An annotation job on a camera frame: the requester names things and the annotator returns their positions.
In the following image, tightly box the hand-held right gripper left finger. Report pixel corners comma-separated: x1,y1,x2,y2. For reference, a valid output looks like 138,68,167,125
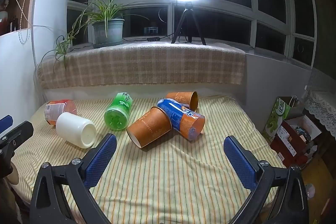
29,133,117,224

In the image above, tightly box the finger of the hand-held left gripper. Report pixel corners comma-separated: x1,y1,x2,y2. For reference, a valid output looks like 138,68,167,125
0,115,14,133
0,121,34,159

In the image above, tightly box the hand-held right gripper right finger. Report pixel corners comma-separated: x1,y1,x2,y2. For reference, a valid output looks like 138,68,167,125
223,135,308,224

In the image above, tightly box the white plastic cup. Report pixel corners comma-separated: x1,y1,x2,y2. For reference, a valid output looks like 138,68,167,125
56,112,97,149

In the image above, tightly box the large orange paper cup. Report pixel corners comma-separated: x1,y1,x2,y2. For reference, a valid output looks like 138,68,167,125
126,106,172,149

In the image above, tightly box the small orange paper cup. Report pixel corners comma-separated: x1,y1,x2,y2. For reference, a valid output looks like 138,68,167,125
166,91,198,112

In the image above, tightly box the red labelled plastic bottle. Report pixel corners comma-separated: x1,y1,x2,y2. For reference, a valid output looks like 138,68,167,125
44,99,77,125

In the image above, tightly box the green plastic bottle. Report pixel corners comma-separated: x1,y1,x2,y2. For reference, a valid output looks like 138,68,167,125
104,92,133,131

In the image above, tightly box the red cardboard box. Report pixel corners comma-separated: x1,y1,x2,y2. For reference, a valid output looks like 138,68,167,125
270,115,322,170

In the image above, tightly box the green paper bag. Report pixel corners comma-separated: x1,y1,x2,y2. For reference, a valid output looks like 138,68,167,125
262,97,305,142

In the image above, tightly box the striped yellow bed sheet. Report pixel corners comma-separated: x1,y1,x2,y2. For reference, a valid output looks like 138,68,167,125
10,95,287,224

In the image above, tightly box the white lace cloth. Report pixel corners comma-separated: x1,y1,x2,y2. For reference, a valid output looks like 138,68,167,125
304,90,336,140

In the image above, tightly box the plaid beige cloth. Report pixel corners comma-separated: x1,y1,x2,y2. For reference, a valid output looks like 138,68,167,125
36,43,247,90

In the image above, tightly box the green plant saucer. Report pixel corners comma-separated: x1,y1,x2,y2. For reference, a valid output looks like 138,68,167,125
92,39,124,49

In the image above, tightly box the potted spider plant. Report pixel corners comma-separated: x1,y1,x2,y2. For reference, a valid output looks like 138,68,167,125
41,0,150,72

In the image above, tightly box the black tripod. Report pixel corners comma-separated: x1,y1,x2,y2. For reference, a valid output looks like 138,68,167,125
171,1,207,45

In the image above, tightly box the white cord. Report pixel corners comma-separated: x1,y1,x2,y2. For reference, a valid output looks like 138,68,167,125
9,0,36,44

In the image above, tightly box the black cable with controller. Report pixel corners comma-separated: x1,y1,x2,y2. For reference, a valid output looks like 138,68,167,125
56,34,174,53

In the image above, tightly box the white window frame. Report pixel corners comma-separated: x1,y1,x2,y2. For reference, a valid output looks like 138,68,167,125
67,0,316,67

